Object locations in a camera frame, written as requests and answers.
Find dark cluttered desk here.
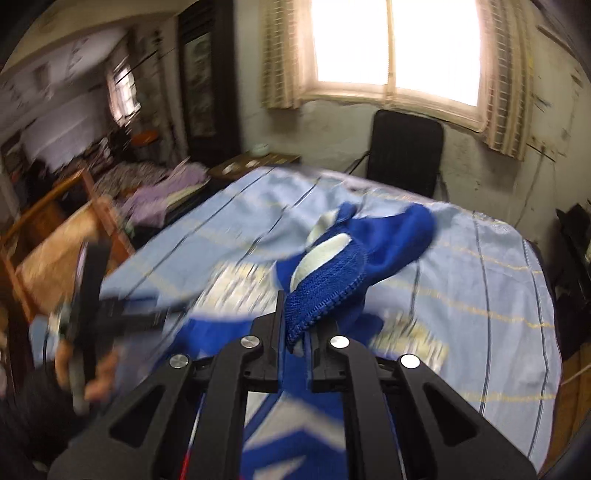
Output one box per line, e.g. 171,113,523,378
554,198,591,317

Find large window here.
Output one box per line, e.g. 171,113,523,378
300,0,490,133

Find checked beige curtain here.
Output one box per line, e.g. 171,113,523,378
261,0,315,110
479,0,539,161

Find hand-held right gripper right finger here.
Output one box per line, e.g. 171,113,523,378
309,320,539,480

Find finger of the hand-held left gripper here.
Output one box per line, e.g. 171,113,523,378
99,295,185,333

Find purple cloth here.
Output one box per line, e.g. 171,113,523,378
124,161,209,228

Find light blue striped bedsheet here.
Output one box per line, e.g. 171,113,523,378
99,166,561,472

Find wooden chair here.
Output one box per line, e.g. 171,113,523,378
0,168,136,324

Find blue and white zip jacket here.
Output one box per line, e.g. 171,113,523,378
180,202,451,480

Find small barred window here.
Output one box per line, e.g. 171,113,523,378
106,65,140,126

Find dark side table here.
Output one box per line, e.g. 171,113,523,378
208,152,302,182

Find person's left hand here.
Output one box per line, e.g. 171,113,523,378
55,344,121,402

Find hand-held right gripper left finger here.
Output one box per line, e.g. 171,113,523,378
48,292,287,480

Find black chair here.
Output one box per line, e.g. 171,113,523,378
348,109,447,200

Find dark cabinet with painting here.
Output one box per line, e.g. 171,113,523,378
178,0,244,168

